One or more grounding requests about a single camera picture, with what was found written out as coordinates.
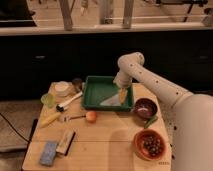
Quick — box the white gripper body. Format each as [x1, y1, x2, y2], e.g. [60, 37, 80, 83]
[113, 73, 132, 104]

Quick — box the light grey towel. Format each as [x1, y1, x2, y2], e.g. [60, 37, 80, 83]
[100, 94, 121, 106]

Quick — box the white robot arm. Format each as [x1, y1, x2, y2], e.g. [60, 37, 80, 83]
[114, 52, 213, 171]

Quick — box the green plastic tray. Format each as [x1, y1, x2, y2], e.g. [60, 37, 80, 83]
[82, 76, 134, 112]

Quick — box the dark purple bowl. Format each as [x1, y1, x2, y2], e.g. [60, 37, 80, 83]
[133, 98, 158, 120]

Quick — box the orange peach fruit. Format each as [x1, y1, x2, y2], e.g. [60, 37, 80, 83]
[86, 111, 97, 122]

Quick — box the white round container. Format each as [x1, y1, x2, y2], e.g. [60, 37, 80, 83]
[54, 81, 70, 97]

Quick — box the small metal fork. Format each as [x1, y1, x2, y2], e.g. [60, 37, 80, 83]
[62, 115, 86, 122]

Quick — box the orange bowl with nuts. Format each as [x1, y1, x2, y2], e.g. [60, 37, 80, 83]
[132, 129, 166, 161]

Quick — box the green plastic cup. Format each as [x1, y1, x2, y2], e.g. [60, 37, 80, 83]
[41, 93, 55, 108]

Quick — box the wooden block brush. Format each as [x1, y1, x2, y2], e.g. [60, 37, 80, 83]
[56, 130, 75, 155]

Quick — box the yellow banana toy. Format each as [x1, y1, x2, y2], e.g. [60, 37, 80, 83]
[40, 112, 61, 128]

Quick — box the blue sponge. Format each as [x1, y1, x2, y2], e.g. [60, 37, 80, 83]
[39, 141, 58, 166]

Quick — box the white handled black brush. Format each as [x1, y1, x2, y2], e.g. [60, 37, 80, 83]
[56, 92, 83, 112]

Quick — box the black cable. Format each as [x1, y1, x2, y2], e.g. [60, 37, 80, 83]
[0, 112, 30, 144]

